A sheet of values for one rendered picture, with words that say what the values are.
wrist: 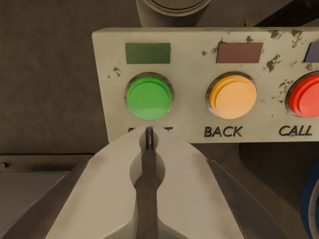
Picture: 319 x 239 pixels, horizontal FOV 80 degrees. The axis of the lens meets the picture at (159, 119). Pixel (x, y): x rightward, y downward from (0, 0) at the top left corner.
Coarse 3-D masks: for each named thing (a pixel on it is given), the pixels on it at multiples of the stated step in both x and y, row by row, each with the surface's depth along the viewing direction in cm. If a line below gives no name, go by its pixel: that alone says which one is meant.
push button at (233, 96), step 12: (216, 84) 17; (228, 84) 16; (240, 84) 16; (252, 84) 16; (216, 96) 17; (228, 96) 17; (240, 96) 17; (252, 96) 17; (216, 108) 17; (228, 108) 17; (240, 108) 17
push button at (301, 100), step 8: (304, 80) 17; (312, 80) 16; (296, 88) 17; (304, 88) 17; (312, 88) 16; (296, 96) 17; (304, 96) 17; (312, 96) 17; (296, 104) 17; (304, 104) 17; (312, 104) 17; (296, 112) 18; (304, 112) 18; (312, 112) 18
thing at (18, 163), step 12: (0, 156) 77; (12, 156) 78; (24, 156) 78; (36, 156) 78; (48, 156) 78; (60, 156) 78; (72, 156) 78; (84, 156) 78; (0, 168) 78; (12, 168) 78; (24, 168) 78; (36, 168) 79; (48, 168) 79; (60, 168) 79; (72, 168) 79
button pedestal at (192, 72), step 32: (96, 32) 15; (128, 32) 15; (160, 32) 15; (192, 32) 15; (224, 32) 15; (256, 32) 15; (288, 32) 15; (96, 64) 16; (128, 64) 16; (160, 64) 16; (192, 64) 16; (224, 64) 16; (256, 64) 16; (288, 64) 16; (192, 96) 18; (256, 96) 18; (288, 96) 18; (128, 128) 19; (192, 128) 19; (224, 128) 19; (256, 128) 20; (288, 128) 20
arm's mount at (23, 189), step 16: (0, 176) 64; (16, 176) 65; (32, 176) 66; (48, 176) 66; (0, 192) 55; (16, 192) 56; (32, 192) 56; (0, 208) 48; (16, 208) 49; (0, 224) 43
